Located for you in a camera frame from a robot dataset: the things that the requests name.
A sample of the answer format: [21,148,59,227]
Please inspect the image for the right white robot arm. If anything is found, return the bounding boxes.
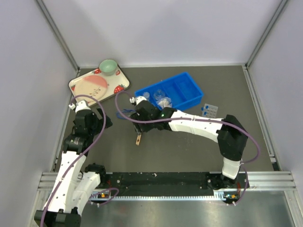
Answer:
[131,97,248,187]

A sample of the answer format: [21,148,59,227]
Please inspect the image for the grey slotted cable duct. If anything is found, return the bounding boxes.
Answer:
[89,191,240,201]

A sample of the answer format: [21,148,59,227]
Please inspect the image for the blue plastic divided bin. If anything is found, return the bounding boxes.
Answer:
[134,72,204,111]

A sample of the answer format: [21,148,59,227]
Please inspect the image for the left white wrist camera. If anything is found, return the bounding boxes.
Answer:
[69,100,91,113]

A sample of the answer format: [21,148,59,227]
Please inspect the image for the purple cable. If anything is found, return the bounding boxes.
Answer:
[115,91,261,205]
[40,94,120,227]

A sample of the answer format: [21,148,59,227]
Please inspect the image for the beige glove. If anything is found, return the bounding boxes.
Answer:
[157,97,172,109]

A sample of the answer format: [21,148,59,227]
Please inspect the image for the strawberry pattern tray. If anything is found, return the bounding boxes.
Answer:
[68,67,130,102]

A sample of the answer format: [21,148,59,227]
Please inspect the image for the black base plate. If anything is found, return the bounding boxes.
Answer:
[97,172,238,196]

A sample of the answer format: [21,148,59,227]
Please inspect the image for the blue rimmed safety goggles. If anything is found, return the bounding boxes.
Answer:
[116,109,135,120]

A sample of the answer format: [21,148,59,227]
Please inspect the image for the pink cream plate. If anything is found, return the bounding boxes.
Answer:
[74,75,108,101]

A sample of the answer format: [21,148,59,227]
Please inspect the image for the wooden test tube clamp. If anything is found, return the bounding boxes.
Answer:
[135,134,142,146]

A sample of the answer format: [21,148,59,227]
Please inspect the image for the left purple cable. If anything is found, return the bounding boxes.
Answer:
[40,94,120,227]

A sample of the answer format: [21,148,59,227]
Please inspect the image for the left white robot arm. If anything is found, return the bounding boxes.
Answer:
[34,108,112,227]

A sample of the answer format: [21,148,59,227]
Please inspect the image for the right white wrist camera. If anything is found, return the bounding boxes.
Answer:
[129,96,147,106]

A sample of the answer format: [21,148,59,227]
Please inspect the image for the clear acrylic tube rack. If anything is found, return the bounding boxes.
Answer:
[202,104,218,118]

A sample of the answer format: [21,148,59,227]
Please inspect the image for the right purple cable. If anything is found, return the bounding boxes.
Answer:
[115,91,261,205]

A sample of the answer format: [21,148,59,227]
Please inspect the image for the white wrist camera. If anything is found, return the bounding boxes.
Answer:
[69,100,91,113]
[129,96,147,106]

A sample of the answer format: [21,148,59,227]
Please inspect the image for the clear glass flask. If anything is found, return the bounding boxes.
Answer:
[153,89,166,101]

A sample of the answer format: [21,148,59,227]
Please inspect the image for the clear glass beaker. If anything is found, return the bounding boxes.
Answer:
[143,92,150,100]

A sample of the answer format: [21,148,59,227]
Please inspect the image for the green ceramic bowl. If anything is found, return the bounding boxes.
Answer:
[99,59,118,76]

